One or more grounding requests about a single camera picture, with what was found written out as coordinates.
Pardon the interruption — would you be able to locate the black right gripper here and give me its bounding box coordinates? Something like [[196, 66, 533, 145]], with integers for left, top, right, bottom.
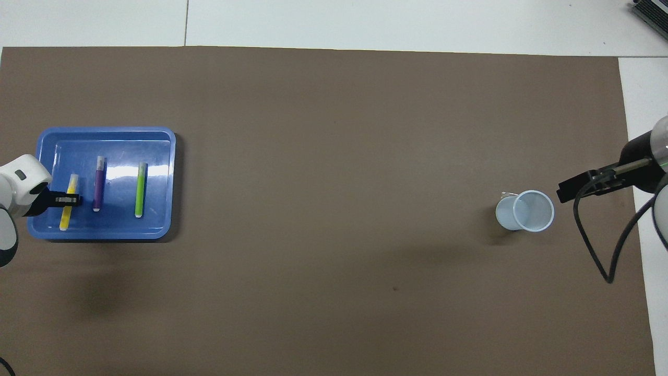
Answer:
[[557, 131, 668, 204]]

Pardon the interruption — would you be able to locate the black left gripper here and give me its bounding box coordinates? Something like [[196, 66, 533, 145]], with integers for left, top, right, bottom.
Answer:
[[23, 188, 84, 218]]

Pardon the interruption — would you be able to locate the yellow pen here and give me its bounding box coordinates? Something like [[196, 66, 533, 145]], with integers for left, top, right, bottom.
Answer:
[[59, 173, 79, 231]]

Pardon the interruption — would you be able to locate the purple pen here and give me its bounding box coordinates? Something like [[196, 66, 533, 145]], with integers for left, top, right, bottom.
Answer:
[[92, 156, 107, 213]]

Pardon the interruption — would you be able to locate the green pen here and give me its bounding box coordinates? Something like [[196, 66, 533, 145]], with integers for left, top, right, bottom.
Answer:
[[134, 162, 149, 219]]

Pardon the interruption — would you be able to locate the blue plastic tray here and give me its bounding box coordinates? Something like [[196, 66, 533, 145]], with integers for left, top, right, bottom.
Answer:
[[27, 127, 177, 241]]

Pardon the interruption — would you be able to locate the pale blue mesh pen cup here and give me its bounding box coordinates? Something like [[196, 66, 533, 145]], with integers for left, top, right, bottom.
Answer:
[[495, 190, 555, 233]]

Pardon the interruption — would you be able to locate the dark ribbed device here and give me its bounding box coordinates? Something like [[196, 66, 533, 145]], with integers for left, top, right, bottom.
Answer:
[[630, 0, 668, 41]]

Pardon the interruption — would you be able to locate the brown table mat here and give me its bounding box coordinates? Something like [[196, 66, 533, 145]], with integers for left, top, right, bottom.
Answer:
[[0, 46, 655, 376]]

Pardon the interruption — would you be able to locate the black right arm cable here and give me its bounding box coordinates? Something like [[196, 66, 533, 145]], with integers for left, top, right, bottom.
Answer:
[[572, 159, 656, 285]]

